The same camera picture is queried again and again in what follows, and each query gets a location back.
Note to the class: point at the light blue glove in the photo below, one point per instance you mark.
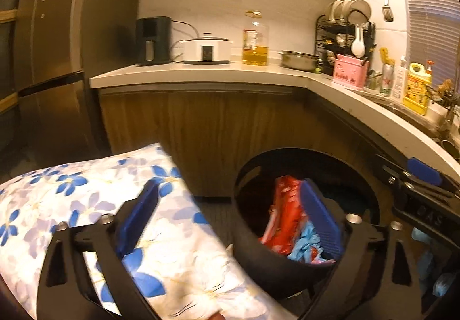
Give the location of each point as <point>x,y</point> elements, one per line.
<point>305,242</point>

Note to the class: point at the white plate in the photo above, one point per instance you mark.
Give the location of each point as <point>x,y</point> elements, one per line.
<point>336,11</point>
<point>345,9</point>

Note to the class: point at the steel bowl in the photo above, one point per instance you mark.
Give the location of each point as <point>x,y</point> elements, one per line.
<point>298,60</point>

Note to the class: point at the person's right hand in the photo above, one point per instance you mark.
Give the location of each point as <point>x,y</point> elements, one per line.
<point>427,266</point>

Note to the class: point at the pink plastic bag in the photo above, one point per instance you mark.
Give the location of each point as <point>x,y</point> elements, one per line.
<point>321,262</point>

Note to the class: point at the yellow brush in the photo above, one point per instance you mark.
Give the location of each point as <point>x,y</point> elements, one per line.
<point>387,56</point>

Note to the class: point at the cooking oil bottle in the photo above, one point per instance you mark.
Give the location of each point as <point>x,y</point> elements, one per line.
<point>256,47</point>

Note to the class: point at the window blinds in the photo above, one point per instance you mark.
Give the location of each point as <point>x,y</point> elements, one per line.
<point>431,18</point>

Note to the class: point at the yellow detergent bottle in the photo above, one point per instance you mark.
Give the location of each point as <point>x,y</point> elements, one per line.
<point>416,93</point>

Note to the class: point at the pink utensil holder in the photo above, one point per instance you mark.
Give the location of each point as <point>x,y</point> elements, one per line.
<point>348,74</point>

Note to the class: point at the white plastic bottle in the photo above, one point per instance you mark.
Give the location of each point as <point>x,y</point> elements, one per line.
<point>399,83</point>

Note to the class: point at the green beer can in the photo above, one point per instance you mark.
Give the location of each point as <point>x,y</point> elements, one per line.
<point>387,81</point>

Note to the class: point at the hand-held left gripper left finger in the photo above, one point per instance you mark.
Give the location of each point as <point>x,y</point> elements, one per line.
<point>138,217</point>

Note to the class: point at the white bowl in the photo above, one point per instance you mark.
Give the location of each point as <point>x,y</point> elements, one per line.
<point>360,11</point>

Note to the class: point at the black dish rack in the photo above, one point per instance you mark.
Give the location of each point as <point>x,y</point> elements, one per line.
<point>325,43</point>

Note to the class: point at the orange cap bottle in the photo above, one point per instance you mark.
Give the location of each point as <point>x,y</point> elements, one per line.
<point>429,68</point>

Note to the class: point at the steel sink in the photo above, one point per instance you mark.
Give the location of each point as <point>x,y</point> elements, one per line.
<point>406,111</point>

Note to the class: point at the red and white plastic bag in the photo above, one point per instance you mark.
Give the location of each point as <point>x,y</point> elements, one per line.
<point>284,212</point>

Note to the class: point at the black air fryer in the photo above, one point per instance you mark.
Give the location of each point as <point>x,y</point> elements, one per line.
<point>152,40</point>

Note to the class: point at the wooden glass door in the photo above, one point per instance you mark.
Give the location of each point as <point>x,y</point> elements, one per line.
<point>7,54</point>

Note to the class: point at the white electric cooker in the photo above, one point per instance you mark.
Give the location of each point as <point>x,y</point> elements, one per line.
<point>206,50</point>

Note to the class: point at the metal faucet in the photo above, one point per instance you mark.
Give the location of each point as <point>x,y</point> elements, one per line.
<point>453,119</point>

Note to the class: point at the blue floral tablecloth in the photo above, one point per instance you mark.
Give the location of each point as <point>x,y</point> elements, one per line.
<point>72,205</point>

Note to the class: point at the white rice spoon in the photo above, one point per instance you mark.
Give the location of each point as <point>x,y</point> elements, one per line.
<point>358,45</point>

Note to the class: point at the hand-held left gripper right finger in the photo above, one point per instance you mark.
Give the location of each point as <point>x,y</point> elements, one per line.
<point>320,219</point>

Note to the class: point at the grey refrigerator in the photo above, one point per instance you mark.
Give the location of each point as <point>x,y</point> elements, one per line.
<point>72,36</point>

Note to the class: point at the black trash bin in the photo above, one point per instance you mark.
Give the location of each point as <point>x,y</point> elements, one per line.
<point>273,277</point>

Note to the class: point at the brown scrubber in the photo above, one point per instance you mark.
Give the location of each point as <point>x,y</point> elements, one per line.
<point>445,86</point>

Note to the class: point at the metal cup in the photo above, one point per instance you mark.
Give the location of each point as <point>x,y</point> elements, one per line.
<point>448,147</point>

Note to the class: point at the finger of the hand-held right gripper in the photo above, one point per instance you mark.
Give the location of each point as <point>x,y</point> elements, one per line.
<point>426,171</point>
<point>391,169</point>

